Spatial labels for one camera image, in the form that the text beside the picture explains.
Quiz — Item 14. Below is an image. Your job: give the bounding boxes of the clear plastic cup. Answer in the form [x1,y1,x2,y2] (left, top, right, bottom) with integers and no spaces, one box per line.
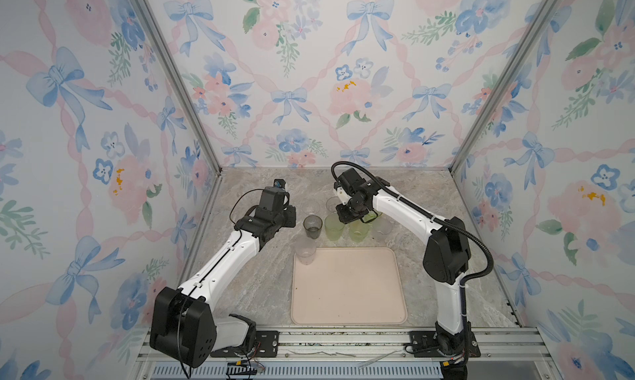
[294,235,317,265]
[371,216,394,242]
[326,196,342,214]

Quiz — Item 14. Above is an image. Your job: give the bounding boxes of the light green plastic cup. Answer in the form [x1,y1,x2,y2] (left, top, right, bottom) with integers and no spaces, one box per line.
[324,213,345,241]
[349,221,370,243]

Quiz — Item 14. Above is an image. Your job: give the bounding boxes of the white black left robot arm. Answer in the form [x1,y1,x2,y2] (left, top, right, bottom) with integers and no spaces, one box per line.
[149,179,296,368]

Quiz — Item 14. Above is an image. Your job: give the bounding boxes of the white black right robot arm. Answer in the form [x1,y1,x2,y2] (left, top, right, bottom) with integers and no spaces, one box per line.
[331,161,471,357]

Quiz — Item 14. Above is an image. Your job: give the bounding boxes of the beige plastic tray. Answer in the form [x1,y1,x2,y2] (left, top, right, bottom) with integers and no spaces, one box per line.
[290,247,408,326]

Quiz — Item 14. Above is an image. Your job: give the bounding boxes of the grey smoked plastic cup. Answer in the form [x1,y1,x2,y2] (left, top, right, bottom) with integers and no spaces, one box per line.
[303,215,323,239]

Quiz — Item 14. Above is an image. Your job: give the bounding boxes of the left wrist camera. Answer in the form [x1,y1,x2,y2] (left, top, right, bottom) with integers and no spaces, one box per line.
[274,178,286,190]

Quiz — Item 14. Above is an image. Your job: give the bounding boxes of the black corrugated cable conduit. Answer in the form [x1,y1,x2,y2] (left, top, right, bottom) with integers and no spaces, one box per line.
[331,161,495,287]

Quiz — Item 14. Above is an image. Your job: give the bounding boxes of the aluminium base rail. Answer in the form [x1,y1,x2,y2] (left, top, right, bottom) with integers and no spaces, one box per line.
[130,327,564,379]

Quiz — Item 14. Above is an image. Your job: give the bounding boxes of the aluminium corner post left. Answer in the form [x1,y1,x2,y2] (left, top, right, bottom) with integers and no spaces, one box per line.
[130,0,222,177]

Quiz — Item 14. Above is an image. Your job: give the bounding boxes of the aluminium corner post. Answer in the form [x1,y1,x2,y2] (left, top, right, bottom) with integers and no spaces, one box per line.
[449,0,562,176]
[130,0,222,177]

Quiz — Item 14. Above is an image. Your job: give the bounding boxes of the aluminium corner post right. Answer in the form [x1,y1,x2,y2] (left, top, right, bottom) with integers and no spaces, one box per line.
[449,0,562,176]

